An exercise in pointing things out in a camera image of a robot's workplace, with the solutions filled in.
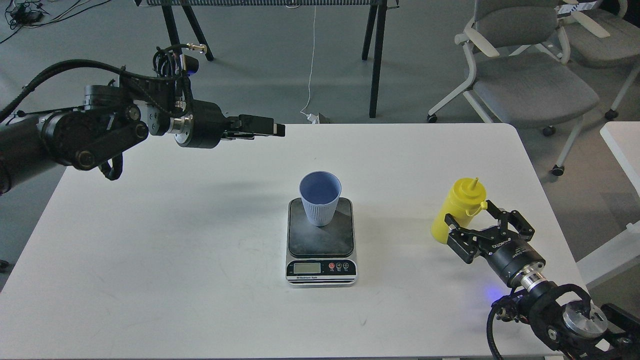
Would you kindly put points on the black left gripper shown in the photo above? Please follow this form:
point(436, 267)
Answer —
point(207, 127)

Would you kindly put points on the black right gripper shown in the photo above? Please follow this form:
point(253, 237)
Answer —
point(505, 246)

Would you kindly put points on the yellow squeeze bottle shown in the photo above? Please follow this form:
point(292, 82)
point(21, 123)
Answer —
point(466, 198)

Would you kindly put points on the blue plastic cup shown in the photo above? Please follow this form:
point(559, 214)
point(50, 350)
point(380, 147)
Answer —
point(320, 192)

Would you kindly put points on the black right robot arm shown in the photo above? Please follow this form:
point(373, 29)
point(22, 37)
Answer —
point(563, 317)

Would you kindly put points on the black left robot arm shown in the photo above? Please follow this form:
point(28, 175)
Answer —
point(116, 117)

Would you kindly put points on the digital kitchen scale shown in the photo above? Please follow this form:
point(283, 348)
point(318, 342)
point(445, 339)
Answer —
point(321, 256)

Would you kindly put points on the white power plug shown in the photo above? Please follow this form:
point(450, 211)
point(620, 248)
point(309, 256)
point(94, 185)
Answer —
point(317, 119)

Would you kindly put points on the grey office chair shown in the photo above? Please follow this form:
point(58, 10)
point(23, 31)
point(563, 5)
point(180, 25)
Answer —
point(517, 53)
point(601, 36)

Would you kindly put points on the black table frame legs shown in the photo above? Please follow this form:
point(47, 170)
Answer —
point(374, 34)

